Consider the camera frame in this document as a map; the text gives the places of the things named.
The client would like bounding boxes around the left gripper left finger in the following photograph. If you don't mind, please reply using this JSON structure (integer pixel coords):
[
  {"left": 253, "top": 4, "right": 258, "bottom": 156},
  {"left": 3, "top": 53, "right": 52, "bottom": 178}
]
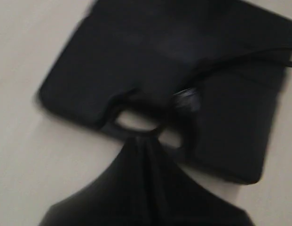
[{"left": 40, "top": 138, "right": 154, "bottom": 226}]

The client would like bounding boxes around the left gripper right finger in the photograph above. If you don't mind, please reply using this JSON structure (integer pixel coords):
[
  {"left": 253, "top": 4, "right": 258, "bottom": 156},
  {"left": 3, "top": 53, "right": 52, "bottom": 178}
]
[{"left": 145, "top": 137, "right": 254, "bottom": 226}]

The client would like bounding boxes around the black cord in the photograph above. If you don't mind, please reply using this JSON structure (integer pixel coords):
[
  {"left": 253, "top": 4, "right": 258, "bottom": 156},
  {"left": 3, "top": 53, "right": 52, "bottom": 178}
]
[{"left": 112, "top": 46, "right": 292, "bottom": 137}]

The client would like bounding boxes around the black plastic carrying case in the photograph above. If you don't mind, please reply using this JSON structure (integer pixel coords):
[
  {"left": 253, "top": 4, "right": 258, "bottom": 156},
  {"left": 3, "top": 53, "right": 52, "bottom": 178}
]
[{"left": 38, "top": 0, "right": 292, "bottom": 184}]

